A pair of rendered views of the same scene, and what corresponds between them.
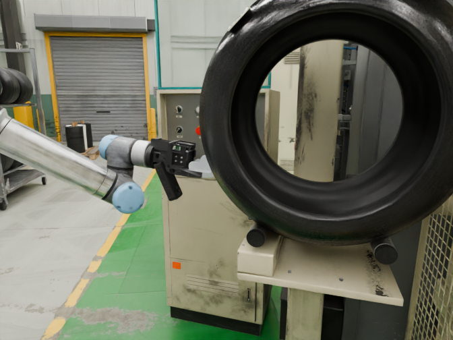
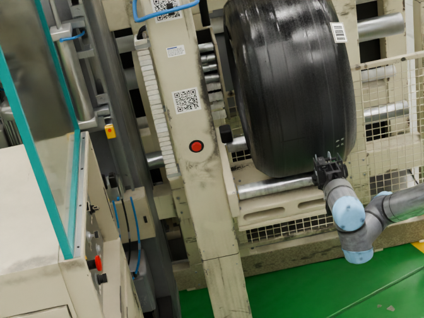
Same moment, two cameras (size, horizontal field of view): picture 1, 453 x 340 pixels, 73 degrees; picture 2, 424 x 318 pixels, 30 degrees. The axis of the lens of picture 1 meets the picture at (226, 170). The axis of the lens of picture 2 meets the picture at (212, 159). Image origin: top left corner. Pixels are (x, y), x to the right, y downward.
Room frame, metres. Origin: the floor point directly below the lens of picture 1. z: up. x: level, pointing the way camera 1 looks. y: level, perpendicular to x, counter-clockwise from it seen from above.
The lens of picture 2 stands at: (1.62, 1.72, 2.30)
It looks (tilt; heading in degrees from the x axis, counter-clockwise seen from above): 33 degrees down; 253
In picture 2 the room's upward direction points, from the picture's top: 12 degrees counter-clockwise
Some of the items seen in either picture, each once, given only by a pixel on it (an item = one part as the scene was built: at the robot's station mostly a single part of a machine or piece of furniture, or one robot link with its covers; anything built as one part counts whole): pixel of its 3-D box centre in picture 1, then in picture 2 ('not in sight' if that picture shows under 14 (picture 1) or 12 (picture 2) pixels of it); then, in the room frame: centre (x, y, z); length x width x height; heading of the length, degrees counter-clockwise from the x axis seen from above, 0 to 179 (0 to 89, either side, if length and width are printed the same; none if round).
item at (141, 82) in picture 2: not in sight; (160, 132); (0.96, -1.16, 0.61); 0.33 x 0.06 x 0.86; 74
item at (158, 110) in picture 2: not in sight; (159, 109); (1.14, -0.30, 1.19); 0.05 x 0.04 x 0.48; 74
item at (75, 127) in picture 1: (79, 139); not in sight; (6.83, 3.29, 0.38); 1.20 x 0.80 x 0.76; 13
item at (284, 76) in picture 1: (276, 111); not in sight; (4.88, -0.79, 1.05); 1.61 x 0.73 x 2.10; 5
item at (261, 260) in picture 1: (266, 233); (291, 199); (0.84, -0.12, 0.83); 0.36 x 0.09 x 0.06; 164
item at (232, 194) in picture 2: not in sight; (226, 169); (0.97, -0.30, 0.90); 0.40 x 0.03 x 0.10; 74
